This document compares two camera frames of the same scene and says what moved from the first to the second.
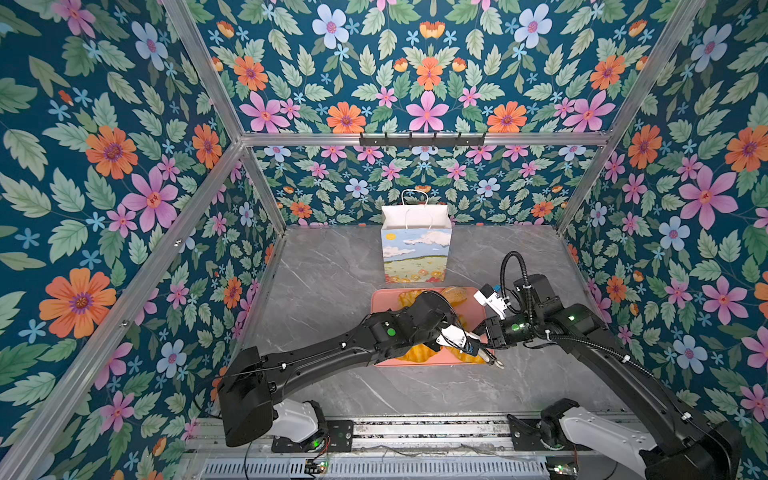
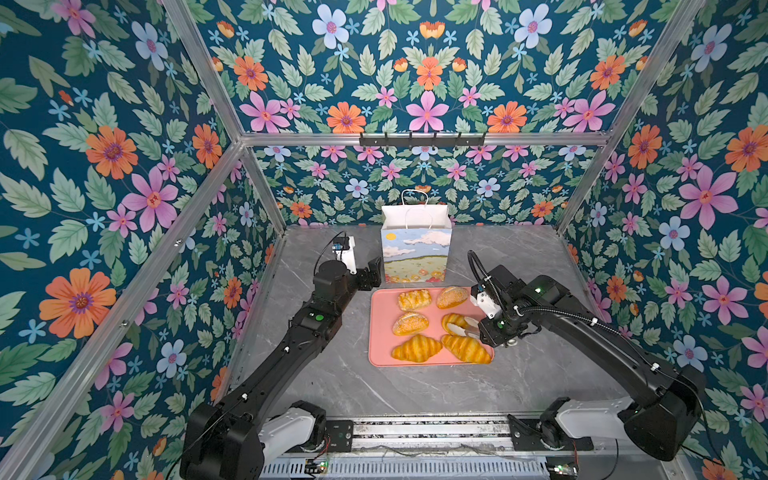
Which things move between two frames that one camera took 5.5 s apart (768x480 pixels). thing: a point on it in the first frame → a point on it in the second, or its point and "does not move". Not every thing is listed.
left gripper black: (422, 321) → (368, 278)
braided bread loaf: (407, 298) does not move
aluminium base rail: (415, 449) does not move
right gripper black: (494, 334) does not move
